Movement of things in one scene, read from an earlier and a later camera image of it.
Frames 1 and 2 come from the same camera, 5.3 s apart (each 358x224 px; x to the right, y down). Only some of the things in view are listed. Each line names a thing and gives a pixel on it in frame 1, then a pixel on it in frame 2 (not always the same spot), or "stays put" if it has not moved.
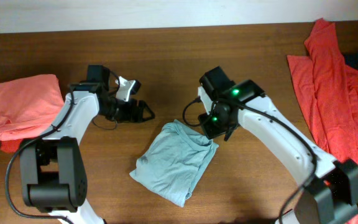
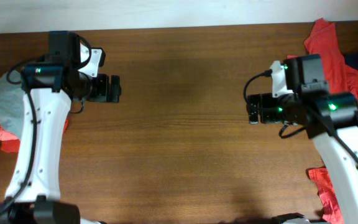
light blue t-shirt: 173,162 → 4,99
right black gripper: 211,131 → 265,113
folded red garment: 10,146 stays put
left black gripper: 132,117 → 103,94
